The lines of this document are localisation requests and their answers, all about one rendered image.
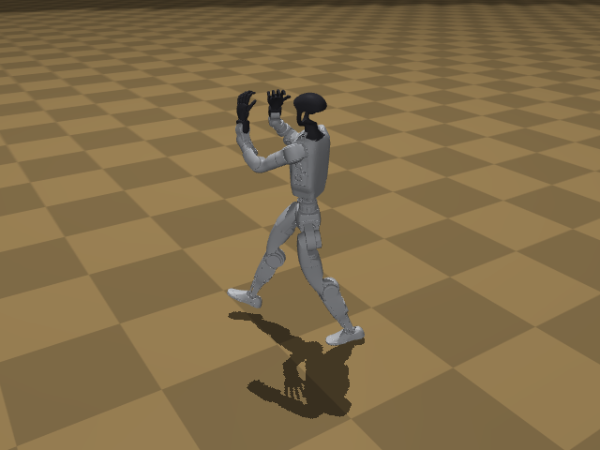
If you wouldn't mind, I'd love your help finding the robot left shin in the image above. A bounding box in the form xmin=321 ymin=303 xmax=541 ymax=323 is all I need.
xmin=319 ymin=284 xmax=354 ymax=335

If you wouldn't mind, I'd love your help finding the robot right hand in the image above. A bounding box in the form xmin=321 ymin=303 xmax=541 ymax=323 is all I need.
xmin=267 ymin=89 xmax=291 ymax=117

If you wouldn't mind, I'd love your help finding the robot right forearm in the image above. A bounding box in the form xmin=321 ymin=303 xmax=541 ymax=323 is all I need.
xmin=268 ymin=112 xmax=297 ymax=137

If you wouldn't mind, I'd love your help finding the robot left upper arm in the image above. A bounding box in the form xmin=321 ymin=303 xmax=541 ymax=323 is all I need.
xmin=249 ymin=143 xmax=308 ymax=173

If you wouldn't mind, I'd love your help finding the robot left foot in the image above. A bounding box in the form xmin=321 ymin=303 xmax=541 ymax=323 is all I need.
xmin=325 ymin=326 xmax=365 ymax=345

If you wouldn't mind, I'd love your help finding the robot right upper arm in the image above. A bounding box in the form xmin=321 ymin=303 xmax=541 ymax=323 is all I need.
xmin=283 ymin=125 xmax=330 ymax=145

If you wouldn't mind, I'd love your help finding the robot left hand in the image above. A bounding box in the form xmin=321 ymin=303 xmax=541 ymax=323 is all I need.
xmin=236 ymin=91 xmax=257 ymax=134

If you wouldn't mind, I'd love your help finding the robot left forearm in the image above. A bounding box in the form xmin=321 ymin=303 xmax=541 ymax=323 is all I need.
xmin=235 ymin=123 xmax=261 ymax=170

